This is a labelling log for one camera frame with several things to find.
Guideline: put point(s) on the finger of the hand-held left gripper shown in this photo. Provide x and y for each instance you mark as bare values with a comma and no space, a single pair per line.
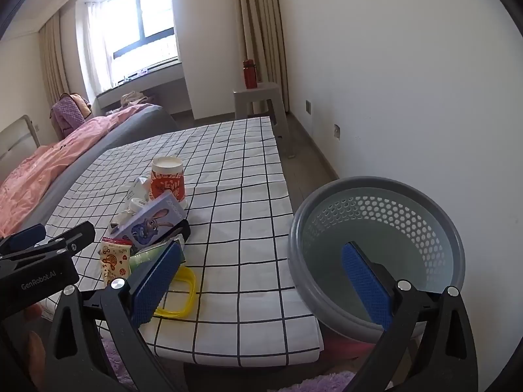
75,237
24,237

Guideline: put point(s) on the red water bottle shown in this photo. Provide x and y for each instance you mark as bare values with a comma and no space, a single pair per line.
250,75

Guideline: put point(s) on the white crumpled wrappers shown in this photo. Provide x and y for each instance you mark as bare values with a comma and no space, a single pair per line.
137,188

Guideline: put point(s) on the silver wall socket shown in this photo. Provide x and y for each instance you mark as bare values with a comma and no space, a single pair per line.
337,130

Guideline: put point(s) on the dark window sill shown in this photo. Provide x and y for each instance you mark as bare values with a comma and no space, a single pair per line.
163,75

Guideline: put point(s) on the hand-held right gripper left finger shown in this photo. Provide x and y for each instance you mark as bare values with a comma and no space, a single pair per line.
157,284

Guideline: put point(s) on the red patterned snack packet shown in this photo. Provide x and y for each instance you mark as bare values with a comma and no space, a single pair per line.
114,263

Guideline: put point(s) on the purple backpack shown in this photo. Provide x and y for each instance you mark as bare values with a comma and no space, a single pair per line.
69,114

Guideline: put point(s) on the grey plastic stool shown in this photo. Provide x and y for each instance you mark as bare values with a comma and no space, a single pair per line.
257,92

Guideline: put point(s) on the grey perforated plastic basket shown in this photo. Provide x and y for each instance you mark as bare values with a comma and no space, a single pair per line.
408,228

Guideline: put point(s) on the person's left hand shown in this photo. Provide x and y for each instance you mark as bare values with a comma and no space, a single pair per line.
36,345

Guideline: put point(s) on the white sheer curtain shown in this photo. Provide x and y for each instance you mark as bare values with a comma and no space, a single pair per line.
98,41

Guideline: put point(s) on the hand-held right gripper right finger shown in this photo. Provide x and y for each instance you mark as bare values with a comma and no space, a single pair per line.
365,286

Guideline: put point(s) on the red paper cup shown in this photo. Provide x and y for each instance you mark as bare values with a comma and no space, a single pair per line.
167,188

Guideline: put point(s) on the purple fluffy rug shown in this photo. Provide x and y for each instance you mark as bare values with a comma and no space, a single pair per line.
327,382

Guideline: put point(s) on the green white small box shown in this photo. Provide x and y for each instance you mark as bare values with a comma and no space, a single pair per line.
145,257

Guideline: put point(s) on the purple cartoon box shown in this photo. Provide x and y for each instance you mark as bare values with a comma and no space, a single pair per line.
151,224

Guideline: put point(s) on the beige curtain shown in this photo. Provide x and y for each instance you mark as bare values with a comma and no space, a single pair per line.
261,16
55,61

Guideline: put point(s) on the dark wall socket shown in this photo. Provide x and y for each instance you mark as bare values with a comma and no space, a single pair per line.
308,107

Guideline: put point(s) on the pink cloth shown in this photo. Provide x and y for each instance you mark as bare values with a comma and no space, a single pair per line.
347,347

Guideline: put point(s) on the pink blanket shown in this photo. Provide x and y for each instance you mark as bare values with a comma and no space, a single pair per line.
45,167

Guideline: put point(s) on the black checked white cloth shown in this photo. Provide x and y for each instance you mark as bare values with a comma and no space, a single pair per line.
245,196

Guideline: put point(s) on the grey bed headboard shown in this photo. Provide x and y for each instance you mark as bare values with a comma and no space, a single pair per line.
18,137

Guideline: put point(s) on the dark framed window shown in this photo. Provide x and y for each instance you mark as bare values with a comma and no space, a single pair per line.
155,12

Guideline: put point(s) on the yellow rimmed clear lid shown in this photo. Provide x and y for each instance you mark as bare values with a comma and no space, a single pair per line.
192,290

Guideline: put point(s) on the cream cloth bag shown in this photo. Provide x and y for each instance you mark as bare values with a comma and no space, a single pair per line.
133,99

